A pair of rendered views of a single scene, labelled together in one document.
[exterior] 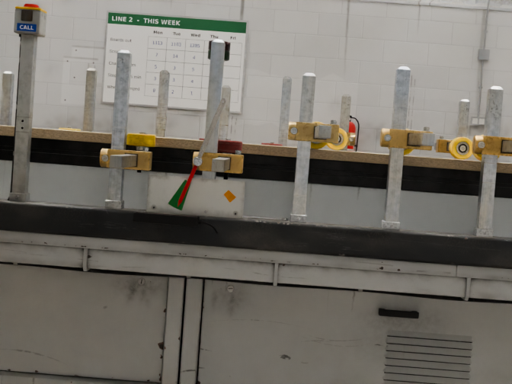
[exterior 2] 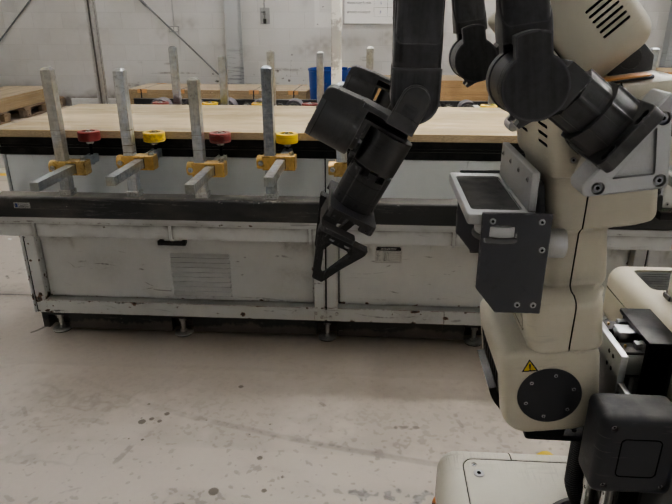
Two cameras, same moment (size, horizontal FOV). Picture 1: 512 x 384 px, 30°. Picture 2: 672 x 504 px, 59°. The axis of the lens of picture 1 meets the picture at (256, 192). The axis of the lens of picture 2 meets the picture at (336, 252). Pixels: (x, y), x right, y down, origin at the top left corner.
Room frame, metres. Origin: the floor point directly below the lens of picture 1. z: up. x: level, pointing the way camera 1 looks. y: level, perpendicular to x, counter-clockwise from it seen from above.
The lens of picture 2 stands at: (0.57, 1.30, 1.31)
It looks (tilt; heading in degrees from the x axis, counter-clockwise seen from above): 22 degrees down; 3
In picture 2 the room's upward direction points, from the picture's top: straight up
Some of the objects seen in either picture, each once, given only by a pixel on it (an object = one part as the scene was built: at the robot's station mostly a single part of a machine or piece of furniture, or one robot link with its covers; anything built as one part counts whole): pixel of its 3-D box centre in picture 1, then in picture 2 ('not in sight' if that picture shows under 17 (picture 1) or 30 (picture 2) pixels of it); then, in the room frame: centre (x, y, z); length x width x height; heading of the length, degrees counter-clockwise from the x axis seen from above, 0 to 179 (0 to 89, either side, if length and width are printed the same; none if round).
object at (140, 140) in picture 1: (140, 152); not in sight; (2.73, 0.34, 0.85); 0.08 x 0.08 x 0.11
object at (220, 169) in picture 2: not in sight; (207, 168); (2.61, 1.86, 0.81); 0.14 x 0.06 x 0.05; 89
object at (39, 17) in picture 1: (30, 23); not in sight; (2.59, 0.64, 1.18); 0.07 x 0.07 x 0.08; 89
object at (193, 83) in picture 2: not in sight; (199, 148); (2.61, 1.88, 0.88); 0.04 x 0.04 x 0.48; 89
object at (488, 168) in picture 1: (488, 175); not in sight; (2.57, -0.62, 0.86); 0.04 x 0.04 x 0.48; 89
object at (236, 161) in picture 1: (218, 162); not in sight; (2.59, 0.11, 0.85); 0.14 x 0.06 x 0.05; 89
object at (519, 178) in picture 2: not in sight; (503, 219); (1.52, 1.07, 0.99); 0.28 x 0.16 x 0.22; 179
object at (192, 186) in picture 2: not in sight; (207, 173); (2.56, 1.84, 0.80); 0.43 x 0.03 x 0.04; 179
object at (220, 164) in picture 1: (222, 164); not in sight; (2.50, 0.09, 0.84); 0.43 x 0.03 x 0.04; 179
